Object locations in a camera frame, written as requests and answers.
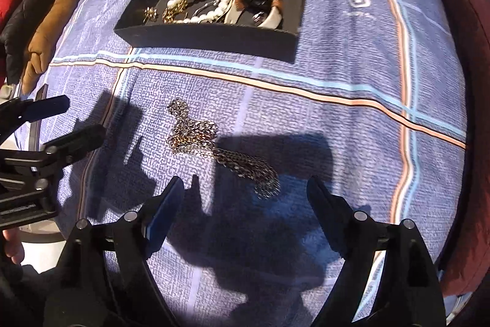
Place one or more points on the purple patterned bedspread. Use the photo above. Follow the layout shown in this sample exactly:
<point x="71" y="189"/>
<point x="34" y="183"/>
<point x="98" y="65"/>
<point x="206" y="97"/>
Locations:
<point x="373" y="105"/>

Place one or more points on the black quilted jacket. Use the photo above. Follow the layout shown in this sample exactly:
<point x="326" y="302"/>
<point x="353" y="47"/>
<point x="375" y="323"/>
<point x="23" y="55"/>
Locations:
<point x="17" y="33"/>

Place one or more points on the thin silver bangle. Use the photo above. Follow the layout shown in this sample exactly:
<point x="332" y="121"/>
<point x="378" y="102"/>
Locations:
<point x="210" y="12"/>

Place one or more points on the gold filigree pendant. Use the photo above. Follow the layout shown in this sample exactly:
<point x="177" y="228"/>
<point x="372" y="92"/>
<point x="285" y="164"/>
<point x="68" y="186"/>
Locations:
<point x="150" y="14"/>

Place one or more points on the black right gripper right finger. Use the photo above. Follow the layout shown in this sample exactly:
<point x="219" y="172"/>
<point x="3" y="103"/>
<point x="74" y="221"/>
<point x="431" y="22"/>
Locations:
<point x="409" y="293"/>

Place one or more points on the dark red pillow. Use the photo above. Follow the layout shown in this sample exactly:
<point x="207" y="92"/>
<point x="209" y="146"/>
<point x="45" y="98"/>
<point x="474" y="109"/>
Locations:
<point x="466" y="259"/>

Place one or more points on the rose gold wristwatch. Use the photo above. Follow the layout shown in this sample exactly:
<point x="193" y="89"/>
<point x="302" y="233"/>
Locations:
<point x="266" y="13"/>

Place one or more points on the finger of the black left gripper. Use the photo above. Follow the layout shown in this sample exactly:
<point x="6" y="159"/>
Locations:
<point x="56" y="154"/>
<point x="16" y="112"/>

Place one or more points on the black rectangular jewelry tray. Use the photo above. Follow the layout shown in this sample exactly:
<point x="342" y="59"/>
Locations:
<point x="266" y="28"/>

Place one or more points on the left hand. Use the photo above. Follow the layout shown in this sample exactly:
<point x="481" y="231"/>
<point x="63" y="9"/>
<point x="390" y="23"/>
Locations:
<point x="14" y="249"/>

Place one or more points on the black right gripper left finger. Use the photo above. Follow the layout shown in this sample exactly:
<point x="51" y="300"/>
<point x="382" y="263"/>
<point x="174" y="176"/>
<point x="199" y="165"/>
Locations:
<point x="102" y="277"/>

